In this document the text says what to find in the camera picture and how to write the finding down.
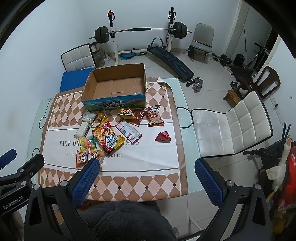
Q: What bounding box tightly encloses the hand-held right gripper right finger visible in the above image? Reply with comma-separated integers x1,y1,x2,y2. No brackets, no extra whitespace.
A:
195,159,272,241

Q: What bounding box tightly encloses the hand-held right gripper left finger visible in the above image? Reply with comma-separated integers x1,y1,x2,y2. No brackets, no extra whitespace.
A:
23,159,102,241

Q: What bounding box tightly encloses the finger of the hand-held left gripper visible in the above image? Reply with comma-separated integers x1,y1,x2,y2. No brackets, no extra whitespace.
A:
0,153,45,197
0,149,17,168

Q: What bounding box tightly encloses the orange panda snack packet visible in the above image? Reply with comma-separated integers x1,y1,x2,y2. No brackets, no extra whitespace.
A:
144,105,165,128
74,148,106,169

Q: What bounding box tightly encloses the large yellow red chips bag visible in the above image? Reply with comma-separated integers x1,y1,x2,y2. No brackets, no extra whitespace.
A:
92,118,125,155

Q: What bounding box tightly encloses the red white snack packet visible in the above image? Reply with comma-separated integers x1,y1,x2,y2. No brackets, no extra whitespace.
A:
115,120,142,144

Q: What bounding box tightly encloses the yellow panda snack packet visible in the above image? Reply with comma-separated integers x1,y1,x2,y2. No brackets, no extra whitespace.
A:
117,107,137,120

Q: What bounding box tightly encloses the dark red snack packet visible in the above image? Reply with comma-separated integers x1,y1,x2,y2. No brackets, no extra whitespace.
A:
129,108,146,127

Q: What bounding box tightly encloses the printed cardboard box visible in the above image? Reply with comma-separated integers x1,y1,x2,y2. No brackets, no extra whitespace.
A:
81,63,149,112

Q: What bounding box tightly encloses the colourful candy balls bag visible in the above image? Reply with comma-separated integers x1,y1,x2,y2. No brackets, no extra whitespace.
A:
79,136,97,152

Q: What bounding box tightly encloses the white wrapped snack packet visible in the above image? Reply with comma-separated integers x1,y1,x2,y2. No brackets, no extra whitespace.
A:
74,122,92,138

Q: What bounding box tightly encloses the person's dark fleece clothing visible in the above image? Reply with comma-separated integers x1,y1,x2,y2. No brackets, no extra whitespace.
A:
62,200,179,241

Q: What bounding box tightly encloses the black kick scooter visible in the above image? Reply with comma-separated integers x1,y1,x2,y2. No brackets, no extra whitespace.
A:
245,42,271,70
243,139,287,186

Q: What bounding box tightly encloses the glass table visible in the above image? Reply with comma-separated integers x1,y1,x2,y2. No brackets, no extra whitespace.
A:
26,77,204,234

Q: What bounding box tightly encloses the white quilted chair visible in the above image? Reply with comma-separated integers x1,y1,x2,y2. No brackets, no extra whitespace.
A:
61,43,97,72
190,90,273,159

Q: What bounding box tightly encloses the diamond pattern tablecloth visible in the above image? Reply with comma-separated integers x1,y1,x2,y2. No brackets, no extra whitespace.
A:
38,77,189,202

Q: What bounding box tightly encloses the small shiny red packet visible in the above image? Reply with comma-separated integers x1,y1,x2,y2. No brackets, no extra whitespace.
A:
154,130,172,143

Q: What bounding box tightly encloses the small white snack packet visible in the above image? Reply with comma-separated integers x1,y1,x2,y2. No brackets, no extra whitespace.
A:
82,111,97,123

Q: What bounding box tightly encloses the white goose plush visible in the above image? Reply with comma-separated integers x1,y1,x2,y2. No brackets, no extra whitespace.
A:
265,137,292,193

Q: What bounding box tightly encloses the small wooden stool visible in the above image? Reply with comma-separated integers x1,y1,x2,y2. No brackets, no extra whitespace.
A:
223,89,242,108

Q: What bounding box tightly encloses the blue cushion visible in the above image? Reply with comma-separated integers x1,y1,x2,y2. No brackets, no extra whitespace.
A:
59,68,97,93

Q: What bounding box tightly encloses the chrome dumbbell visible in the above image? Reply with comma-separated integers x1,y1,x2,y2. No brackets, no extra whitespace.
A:
192,77,205,93

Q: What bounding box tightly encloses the dark wooden chair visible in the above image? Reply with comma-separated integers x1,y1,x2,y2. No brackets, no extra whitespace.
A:
236,65,281,100

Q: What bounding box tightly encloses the black dumbbell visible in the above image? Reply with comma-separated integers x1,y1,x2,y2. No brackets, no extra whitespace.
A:
211,53,232,67

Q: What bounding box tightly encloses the clear water jug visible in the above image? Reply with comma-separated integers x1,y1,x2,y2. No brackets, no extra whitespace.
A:
92,45,106,68

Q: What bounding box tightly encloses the black speaker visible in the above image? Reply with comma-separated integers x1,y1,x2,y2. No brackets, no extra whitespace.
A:
233,54,246,67

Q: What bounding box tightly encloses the black sit-up bench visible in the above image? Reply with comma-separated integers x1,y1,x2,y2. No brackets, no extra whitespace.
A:
147,37,197,88

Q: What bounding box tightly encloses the teal balance disc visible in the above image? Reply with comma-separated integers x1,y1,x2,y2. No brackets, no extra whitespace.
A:
121,53,142,61

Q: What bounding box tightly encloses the white barbell rack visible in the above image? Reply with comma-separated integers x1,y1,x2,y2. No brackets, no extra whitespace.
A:
107,7,176,68

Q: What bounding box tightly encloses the grey padded chair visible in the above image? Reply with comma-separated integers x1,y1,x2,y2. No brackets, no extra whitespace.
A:
191,23,215,63

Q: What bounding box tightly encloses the black barbell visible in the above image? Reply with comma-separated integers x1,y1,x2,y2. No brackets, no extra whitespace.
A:
94,22,192,44

